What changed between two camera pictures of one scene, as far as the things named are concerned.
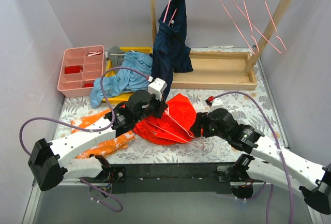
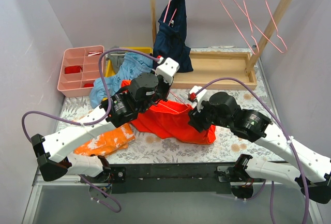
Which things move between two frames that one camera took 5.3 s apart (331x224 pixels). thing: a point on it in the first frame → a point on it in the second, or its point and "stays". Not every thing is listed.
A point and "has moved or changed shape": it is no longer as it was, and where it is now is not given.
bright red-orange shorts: [175, 127] has moved or changed shape
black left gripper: [160, 108] → [160, 92]
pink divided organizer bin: [80, 66] stays
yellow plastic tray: [110, 72] stays
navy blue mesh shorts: [171, 53] stays
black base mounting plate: [164, 178] stays
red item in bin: [73, 69] stays
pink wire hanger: [201, 145] → [182, 102]
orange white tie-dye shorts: [107, 147] stays
